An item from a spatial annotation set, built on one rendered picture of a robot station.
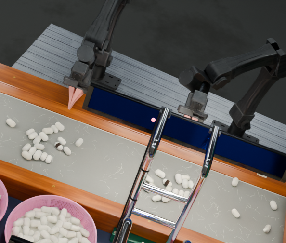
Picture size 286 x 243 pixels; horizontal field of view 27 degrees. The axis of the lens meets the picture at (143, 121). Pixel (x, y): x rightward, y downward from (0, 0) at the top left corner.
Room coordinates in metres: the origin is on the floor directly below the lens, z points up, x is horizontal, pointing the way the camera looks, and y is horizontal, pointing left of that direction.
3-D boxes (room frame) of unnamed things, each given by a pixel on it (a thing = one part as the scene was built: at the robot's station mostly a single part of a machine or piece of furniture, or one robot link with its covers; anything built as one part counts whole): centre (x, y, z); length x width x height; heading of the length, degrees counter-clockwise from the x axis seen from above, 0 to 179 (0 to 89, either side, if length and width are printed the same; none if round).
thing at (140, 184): (1.19, -0.13, 0.90); 0.20 x 0.19 x 0.45; 89
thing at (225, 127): (1.77, -0.36, 0.71); 0.20 x 0.07 x 0.08; 84
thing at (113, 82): (1.83, 0.24, 0.71); 0.20 x 0.07 x 0.08; 84
